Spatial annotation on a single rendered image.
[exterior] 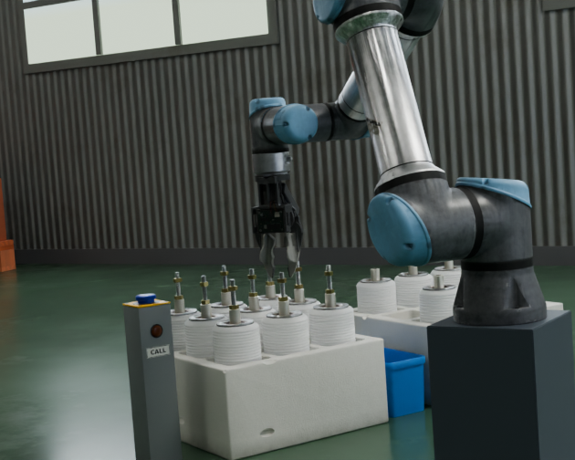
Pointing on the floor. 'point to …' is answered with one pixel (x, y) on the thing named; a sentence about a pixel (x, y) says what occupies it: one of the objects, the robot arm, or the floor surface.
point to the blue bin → (403, 381)
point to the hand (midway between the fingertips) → (281, 270)
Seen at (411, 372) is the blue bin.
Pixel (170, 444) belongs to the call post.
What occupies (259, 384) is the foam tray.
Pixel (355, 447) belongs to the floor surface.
